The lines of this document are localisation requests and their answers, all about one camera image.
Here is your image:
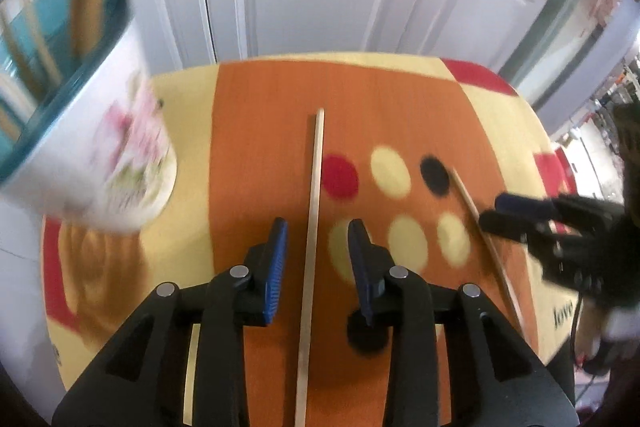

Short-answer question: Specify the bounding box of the olive brown chopstick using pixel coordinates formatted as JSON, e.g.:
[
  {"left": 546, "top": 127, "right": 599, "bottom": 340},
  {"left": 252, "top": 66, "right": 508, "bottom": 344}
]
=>
[{"left": 449, "top": 169, "right": 527, "bottom": 339}]

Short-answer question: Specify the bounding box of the floral white utensil holder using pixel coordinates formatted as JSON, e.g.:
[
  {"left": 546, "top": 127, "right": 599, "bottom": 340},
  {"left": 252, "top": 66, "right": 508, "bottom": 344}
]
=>
[{"left": 1, "top": 0, "right": 177, "bottom": 233}]

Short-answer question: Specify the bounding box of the orange yellow patterned mat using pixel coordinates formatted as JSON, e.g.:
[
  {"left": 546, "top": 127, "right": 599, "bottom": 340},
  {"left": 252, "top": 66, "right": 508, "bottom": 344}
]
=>
[{"left": 42, "top": 53, "right": 576, "bottom": 426}]

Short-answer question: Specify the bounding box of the light wooden chopstick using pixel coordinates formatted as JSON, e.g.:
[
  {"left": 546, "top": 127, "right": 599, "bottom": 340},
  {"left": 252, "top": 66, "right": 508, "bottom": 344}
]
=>
[
  {"left": 294, "top": 108, "right": 326, "bottom": 427},
  {"left": 22, "top": 0, "right": 62, "bottom": 87}
]

